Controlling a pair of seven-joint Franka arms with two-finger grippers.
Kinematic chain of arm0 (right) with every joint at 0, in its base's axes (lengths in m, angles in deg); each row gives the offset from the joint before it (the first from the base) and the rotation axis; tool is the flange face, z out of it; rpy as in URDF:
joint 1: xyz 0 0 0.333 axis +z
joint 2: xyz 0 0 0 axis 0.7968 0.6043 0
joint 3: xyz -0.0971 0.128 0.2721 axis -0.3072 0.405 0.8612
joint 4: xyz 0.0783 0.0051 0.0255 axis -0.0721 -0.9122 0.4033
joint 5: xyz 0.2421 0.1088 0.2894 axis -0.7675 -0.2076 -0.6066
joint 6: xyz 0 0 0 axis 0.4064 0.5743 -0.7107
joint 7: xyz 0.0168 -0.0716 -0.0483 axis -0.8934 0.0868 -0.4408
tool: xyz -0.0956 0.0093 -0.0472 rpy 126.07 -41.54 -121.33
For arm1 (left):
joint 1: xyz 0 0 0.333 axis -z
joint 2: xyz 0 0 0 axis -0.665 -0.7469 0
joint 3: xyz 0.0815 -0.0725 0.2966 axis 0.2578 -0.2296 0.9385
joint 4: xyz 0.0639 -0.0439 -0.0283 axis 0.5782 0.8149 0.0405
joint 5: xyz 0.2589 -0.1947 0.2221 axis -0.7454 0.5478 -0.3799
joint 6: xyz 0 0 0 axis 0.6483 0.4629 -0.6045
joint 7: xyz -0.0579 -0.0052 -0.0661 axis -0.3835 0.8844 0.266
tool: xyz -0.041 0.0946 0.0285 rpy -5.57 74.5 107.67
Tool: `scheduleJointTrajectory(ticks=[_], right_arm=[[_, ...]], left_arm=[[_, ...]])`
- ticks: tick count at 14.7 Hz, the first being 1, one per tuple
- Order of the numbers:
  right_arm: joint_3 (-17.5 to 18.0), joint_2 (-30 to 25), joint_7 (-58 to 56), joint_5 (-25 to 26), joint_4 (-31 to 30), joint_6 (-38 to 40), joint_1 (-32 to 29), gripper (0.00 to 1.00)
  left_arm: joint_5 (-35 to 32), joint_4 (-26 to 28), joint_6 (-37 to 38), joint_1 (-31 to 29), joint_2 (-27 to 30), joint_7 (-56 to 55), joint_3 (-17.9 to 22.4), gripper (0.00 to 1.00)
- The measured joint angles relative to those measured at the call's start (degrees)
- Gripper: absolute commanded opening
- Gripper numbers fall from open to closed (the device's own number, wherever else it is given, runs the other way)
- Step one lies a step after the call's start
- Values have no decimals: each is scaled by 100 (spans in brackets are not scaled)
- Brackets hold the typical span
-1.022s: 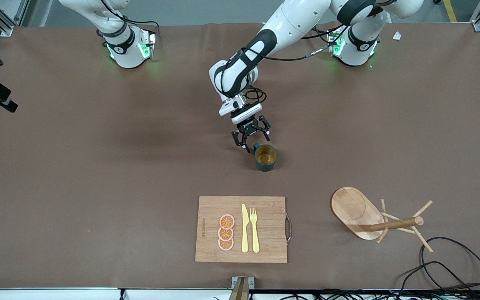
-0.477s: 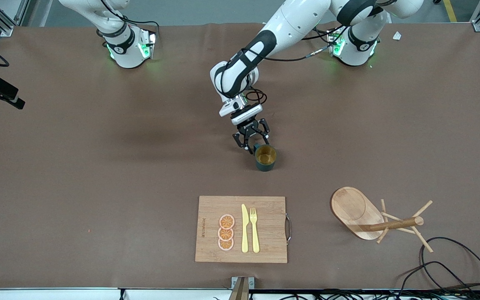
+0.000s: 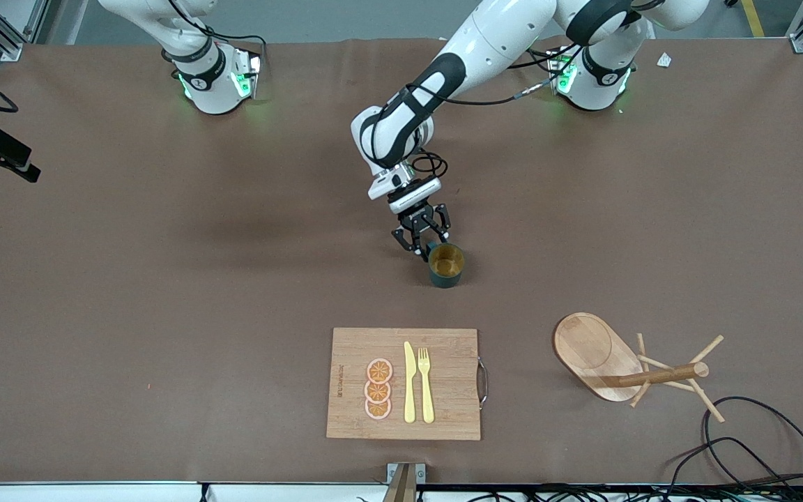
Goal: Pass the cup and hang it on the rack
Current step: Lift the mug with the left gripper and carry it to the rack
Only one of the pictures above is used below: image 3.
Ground white table edge rail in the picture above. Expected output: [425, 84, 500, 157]
[0, 480, 803, 502]

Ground metal bracket with wooden strip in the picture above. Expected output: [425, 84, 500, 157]
[382, 462, 428, 502]

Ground brown table cover sheet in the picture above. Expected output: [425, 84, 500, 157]
[0, 36, 803, 486]

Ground bamboo cutting board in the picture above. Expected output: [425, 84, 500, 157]
[326, 327, 490, 441]

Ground yellow plastic knife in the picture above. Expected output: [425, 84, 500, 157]
[403, 341, 418, 425]

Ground black left base cable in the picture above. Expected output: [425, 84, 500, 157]
[506, 43, 564, 75]

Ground wooden cup rack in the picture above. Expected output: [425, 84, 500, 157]
[552, 312, 727, 425]

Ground black base cable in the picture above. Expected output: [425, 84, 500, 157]
[506, 43, 564, 75]
[168, 0, 268, 67]

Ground short black looped cable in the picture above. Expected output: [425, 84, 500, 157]
[665, 436, 803, 490]

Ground long black looped cable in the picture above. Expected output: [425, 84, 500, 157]
[701, 395, 803, 489]

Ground black right base cable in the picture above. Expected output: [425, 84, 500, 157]
[168, 0, 268, 67]

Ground dark green cup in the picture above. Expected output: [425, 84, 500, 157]
[425, 241, 466, 289]

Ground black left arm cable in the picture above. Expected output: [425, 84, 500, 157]
[401, 45, 571, 182]

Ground yellow plastic fork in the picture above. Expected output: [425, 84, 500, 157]
[418, 347, 436, 425]

